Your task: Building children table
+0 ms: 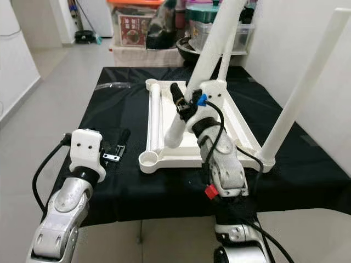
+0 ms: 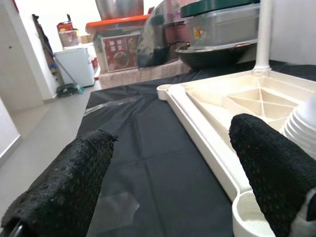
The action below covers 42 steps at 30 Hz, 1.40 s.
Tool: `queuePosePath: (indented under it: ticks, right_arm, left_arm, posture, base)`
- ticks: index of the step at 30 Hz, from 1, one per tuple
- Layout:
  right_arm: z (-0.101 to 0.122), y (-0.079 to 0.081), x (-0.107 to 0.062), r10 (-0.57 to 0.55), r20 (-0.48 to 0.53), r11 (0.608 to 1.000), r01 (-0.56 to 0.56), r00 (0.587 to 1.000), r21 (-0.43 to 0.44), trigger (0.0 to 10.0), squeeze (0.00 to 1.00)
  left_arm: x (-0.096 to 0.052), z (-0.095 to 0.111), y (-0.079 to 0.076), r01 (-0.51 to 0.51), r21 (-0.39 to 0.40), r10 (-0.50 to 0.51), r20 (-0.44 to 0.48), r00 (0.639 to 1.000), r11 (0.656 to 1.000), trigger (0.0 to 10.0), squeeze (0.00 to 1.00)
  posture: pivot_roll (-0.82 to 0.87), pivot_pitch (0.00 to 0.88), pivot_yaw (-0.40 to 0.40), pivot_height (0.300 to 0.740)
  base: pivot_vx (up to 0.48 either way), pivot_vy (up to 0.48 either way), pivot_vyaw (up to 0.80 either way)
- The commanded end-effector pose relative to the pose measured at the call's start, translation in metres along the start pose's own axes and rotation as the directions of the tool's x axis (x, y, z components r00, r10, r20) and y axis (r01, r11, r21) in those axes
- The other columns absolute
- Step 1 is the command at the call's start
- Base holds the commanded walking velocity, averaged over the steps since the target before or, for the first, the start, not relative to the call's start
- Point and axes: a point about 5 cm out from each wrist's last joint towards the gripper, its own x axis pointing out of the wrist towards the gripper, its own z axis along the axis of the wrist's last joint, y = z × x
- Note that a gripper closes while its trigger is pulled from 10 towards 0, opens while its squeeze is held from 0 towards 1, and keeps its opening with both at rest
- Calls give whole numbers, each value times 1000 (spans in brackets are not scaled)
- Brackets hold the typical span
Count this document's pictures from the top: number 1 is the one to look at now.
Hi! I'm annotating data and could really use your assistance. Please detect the white fridge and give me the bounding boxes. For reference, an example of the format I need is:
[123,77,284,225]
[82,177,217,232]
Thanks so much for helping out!
[82,0,116,39]

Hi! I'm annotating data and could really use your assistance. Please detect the box with red print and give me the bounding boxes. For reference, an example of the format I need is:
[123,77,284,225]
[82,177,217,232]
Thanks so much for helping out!
[118,11,154,49]

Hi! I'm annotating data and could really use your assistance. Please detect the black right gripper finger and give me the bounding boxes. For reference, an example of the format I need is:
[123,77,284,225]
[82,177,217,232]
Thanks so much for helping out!
[170,82,188,110]

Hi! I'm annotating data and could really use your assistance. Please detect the green pot lid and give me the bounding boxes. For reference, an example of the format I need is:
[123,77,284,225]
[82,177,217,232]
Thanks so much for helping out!
[185,3,256,24]

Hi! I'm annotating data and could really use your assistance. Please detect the black plastic bag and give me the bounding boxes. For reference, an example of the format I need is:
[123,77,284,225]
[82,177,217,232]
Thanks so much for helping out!
[145,0,179,50]

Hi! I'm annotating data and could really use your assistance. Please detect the black wok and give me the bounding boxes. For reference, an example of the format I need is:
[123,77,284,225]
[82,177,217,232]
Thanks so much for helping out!
[175,38,203,65]

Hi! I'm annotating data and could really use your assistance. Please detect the black tablecloth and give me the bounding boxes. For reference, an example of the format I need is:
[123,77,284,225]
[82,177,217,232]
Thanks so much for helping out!
[52,66,351,228]

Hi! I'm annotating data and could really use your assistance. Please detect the broom with green head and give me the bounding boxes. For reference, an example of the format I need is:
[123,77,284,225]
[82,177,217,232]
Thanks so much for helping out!
[74,0,102,45]

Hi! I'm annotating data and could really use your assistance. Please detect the clear plastic film scrap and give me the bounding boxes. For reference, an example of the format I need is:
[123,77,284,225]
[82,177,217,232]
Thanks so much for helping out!
[96,82,131,90]

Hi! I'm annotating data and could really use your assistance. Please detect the white plastic children table top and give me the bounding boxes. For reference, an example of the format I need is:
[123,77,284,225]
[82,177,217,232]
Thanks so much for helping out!
[139,78,276,175]

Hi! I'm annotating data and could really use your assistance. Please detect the black round floor object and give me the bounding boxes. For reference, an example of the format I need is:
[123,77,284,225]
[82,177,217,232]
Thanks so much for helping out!
[76,30,97,44]

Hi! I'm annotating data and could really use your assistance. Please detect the orange box lid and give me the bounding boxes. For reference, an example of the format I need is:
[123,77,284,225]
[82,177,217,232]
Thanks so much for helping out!
[107,0,165,7]

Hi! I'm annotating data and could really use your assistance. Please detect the patterned beige cloth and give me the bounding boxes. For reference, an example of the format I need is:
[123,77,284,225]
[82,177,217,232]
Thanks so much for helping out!
[110,47,184,67]

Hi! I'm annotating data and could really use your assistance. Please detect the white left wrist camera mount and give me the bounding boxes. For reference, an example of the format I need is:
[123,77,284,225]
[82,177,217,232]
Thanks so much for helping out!
[69,129,107,182]

